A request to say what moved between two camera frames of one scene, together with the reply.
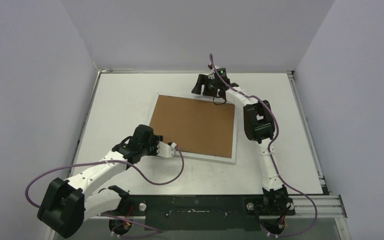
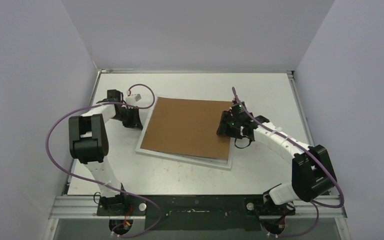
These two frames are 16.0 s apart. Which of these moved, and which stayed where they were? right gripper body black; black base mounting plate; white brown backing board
Moved: right gripper body black
Stayed: white brown backing board; black base mounting plate
